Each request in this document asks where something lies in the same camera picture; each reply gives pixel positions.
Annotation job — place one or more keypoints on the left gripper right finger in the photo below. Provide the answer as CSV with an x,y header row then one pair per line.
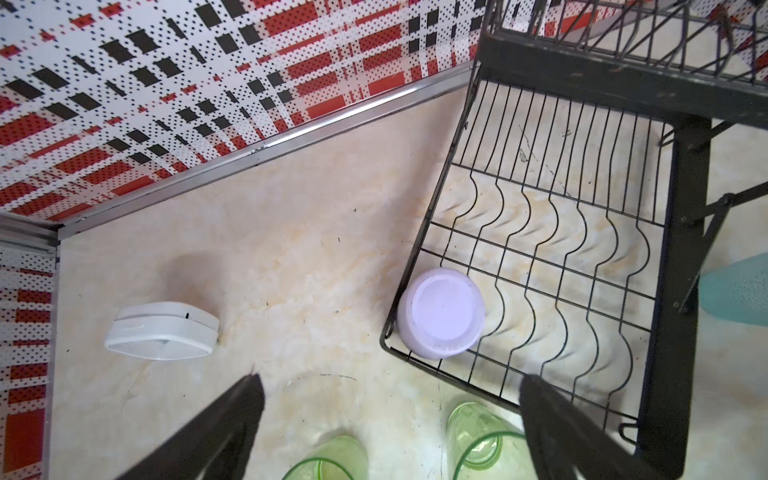
x,y
565,444

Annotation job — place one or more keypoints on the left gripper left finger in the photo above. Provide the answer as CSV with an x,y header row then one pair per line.
x,y
215,444

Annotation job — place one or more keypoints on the tall green glass cup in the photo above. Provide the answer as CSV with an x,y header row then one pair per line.
x,y
482,445

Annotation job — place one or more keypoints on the lilac plastic cup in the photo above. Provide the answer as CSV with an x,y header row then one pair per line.
x,y
440,314

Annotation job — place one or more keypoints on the black wire dish rack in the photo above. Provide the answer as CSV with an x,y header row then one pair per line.
x,y
574,195

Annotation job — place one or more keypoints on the white square device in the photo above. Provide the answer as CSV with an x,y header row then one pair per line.
x,y
163,331

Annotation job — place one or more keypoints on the short green glass cup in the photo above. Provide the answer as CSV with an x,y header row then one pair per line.
x,y
342,457

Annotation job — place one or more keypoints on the teal plastic cup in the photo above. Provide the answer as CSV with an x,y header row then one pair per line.
x,y
737,292

